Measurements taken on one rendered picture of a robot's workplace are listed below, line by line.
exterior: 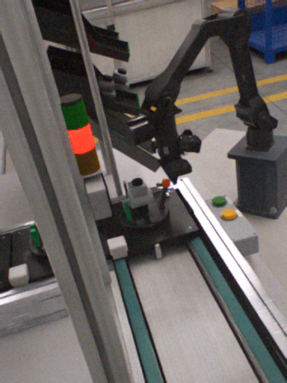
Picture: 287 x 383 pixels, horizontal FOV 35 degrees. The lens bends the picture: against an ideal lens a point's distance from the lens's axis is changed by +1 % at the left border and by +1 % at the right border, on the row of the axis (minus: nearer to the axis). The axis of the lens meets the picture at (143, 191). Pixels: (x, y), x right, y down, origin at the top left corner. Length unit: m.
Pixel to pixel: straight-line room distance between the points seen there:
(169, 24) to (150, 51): 0.34
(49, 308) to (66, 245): 0.86
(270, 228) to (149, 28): 4.04
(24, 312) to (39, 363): 0.13
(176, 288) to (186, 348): 0.17
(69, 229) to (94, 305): 0.07
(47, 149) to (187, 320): 0.81
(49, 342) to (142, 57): 4.34
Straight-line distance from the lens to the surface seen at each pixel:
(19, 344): 1.20
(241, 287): 1.04
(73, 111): 0.87
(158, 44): 5.23
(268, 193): 1.36
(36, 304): 1.17
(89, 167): 0.92
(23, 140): 0.27
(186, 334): 1.02
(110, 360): 0.39
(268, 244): 1.30
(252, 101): 1.26
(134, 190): 1.18
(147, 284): 1.14
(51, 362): 1.13
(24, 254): 1.27
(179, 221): 1.23
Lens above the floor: 1.69
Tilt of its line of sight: 31 degrees down
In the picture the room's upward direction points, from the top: 12 degrees counter-clockwise
